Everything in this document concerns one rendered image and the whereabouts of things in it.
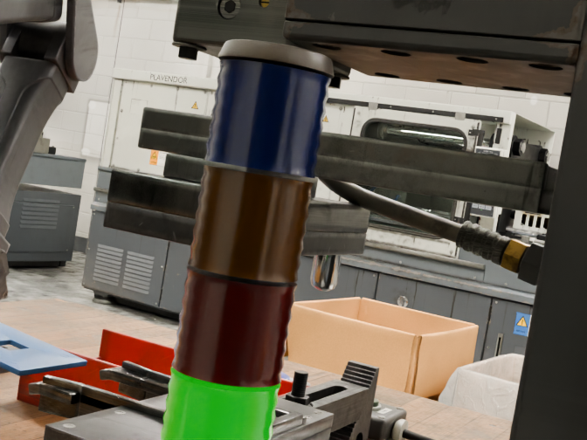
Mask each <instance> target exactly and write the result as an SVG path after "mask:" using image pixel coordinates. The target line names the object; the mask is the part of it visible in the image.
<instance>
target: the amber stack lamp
mask: <svg viewBox="0 0 587 440"><path fill-rule="evenodd" d="M203 166H204V174H203V177H202V179H201V181H200V182H201V191H200V193H199V196H198V208H197V211H196V223H195V226H194V228H193V240H192V242H191V245H190V258H189V260H188V264H189V265H191V266H194V267H196V268H198V269H202V270H205V271H208V272H215V273H219V274H224V275H228V276H233V277H238V278H248V279H255V280H263V281H272V282H296V281H298V270H299V268H300V255H301V253H302V250H303V238H304V236H305V234H306V221H307V218H308V216H309V214H308V206H309V204H310V202H311V200H312V198H311V189H312V188H313V186H314V183H313V182H305V181H300V180H294V179H289V178H284V177H278V176H273V175H263V174H258V173H253V172H247V171H242V170H236V169H230V168H220V167H214V166H209V165H203Z"/></svg>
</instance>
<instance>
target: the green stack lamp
mask: <svg viewBox="0 0 587 440"><path fill-rule="evenodd" d="M170 372H171V378H170V380H169V384H168V387H169V393H168V396H167V398H166V410H165V412H164V414H163V426H162V430H161V440H270V439H271V437H272V435H273V422H274V419H275V417H276V415H275V408H276V406H277V403H278V392H279V389H280V384H278V385H275V386H271V387H264V388H245V387H235V386H228V385H222V384H216V383H212V382H205V381H201V380H198V379H195V378H192V377H189V376H187V375H184V374H182V373H180V372H178V371H176V370H175V369H173V368H172V367H171V368H170Z"/></svg>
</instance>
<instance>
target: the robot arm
mask: <svg viewBox="0 0 587 440"><path fill-rule="evenodd" d="M62 9H63V0H0V61H1V63H2V64H1V65H0V300H3V299H7V297H8V286H7V281H6V276H7V275H8V274H9V273H10V271H9V266H8V260H7V255H6V254H7V251H8V250H9V248H10V244H9V243H8V241H7V240H6V239H5V236H6V233H7V231H8V229H9V227H10V225H9V221H10V212H11V208H12V204H13V202H14V198H15V195H16V193H17V189H18V186H19V184H20V182H21V180H22V178H23V175H24V172H25V170H26V168H27V166H28V163H29V161H30V159H31V156H32V154H33V151H34V149H35V147H36V145H37V143H38V139H39V137H40V135H41V134H42V132H43V130H44V128H45V125H46V123H47V121H48V120H49V119H50V117H51V116H52V114H53V112H54V110H55V109H56V108H57V106H58V105H60V104H61V103H62V101H63V99H64V97H65V96H66V93H74V92H75V90H76V87H77V85H78V83H79V81H82V82H85V81H88V80H89V79H90V78H91V76H92V75H93V72H94V69H95V66H96V64H97V59H98V51H99V45H98V38H97V32H96V27H95V21H94V15H93V6H92V0H67V2H66V22H60V21H59V20H60V19H61V16H62Z"/></svg>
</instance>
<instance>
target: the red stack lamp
mask: <svg viewBox="0 0 587 440"><path fill-rule="evenodd" d="M187 274H188V276H187V278H186V279H185V282H184V290H185V292H184V295H183V297H182V307H183V308H182V310H181V312H180V314H179V322H180V325H179V327H178V328H177V331H176V337H177V341H176V344H175V346H174V353H175V357H174V359H173V361H172V363H171V366H172V368H173V369H175V370H176V371H178V372H180V373H182V374H184V375H187V376H189V377H192V378H195V379H198V380H201V381H205V382H212V383H216V384H222V385H228V386H235V387H245V388H264V387H271V386H275V385H278V384H280V383H281V371H282V369H283V367H284V355H285V352H286V350H287V337H288V335H289V323H290V321H291V318H292V307H293V304H294V291H295V289H296V287H297V283H295V282H272V281H263V280H255V279H248V278H238V277H233V276H228V275H224V274H219V273H215V272H208V271H205V270H202V269H198V268H196V267H194V266H191V265H189V266H187Z"/></svg>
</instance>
